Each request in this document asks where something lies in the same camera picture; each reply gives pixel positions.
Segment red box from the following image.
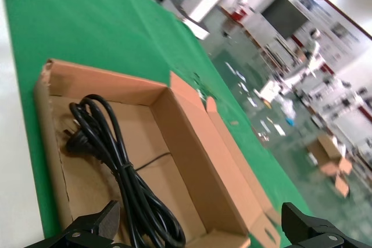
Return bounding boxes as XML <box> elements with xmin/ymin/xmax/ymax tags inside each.
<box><xmin>232</xmin><ymin>9</ymin><xmax>248</xmax><ymax>22</ymax></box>

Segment white red paper bag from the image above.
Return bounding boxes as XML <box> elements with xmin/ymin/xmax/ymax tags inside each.
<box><xmin>258</xmin><ymin>82</ymin><xmax>281</xmax><ymax>106</ymax></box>

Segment green table cloth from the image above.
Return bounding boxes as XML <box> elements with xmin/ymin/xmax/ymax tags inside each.
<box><xmin>1</xmin><ymin>0</ymin><xmax>313</xmax><ymax>248</ymax></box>

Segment leaning white humanoid robot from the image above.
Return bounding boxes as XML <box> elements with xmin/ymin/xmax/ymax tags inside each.
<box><xmin>287</xmin><ymin>28</ymin><xmax>329</xmax><ymax>86</ymax></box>

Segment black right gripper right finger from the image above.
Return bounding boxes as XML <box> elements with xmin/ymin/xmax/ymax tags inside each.
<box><xmin>281</xmin><ymin>202</ymin><xmax>372</xmax><ymax>248</ymax></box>

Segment crumpled clear plastic bag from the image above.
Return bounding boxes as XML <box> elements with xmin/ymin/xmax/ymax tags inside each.
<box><xmin>278</xmin><ymin>98</ymin><xmax>296</xmax><ymax>117</ymax></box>

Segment cardboard box with round hole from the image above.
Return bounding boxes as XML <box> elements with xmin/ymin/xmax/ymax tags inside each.
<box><xmin>33</xmin><ymin>58</ymin><xmax>281</xmax><ymax>248</ymax></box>

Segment white wheeled machine base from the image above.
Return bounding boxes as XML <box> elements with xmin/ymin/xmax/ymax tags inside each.
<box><xmin>180</xmin><ymin>17</ymin><xmax>210</xmax><ymax>40</ymax></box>

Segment torn plastic tape scraps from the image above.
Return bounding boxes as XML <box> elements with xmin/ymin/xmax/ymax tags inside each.
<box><xmin>191</xmin><ymin>72</ymin><xmax>210</xmax><ymax>98</ymax></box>

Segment black power cable bundle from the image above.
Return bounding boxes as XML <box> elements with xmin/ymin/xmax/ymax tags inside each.
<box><xmin>65</xmin><ymin>94</ymin><xmax>187</xmax><ymax>248</ymax></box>

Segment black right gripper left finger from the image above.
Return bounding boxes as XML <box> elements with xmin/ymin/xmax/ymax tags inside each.
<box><xmin>24</xmin><ymin>200</ymin><xmax>123</xmax><ymax>248</ymax></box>

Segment large open cardboard carton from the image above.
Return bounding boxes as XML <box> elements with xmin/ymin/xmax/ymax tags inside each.
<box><xmin>307</xmin><ymin>133</ymin><xmax>354</xmax><ymax>199</ymax></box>

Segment black display screen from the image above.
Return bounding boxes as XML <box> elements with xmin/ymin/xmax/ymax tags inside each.
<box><xmin>260</xmin><ymin>0</ymin><xmax>309</xmax><ymax>39</ymax></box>

